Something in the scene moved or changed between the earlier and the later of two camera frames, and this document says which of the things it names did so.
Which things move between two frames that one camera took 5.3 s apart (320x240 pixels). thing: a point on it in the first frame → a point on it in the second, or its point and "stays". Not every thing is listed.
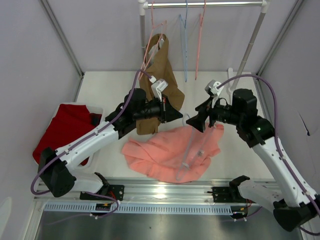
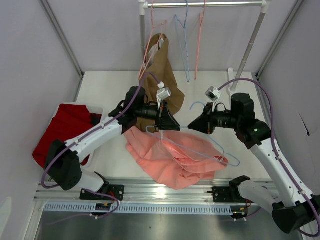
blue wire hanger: x=179 y=177 → x=237 y=162
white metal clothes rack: x=265 y=6 stays
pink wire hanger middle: x=200 y=21 stays
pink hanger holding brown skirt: x=163 y=23 stays
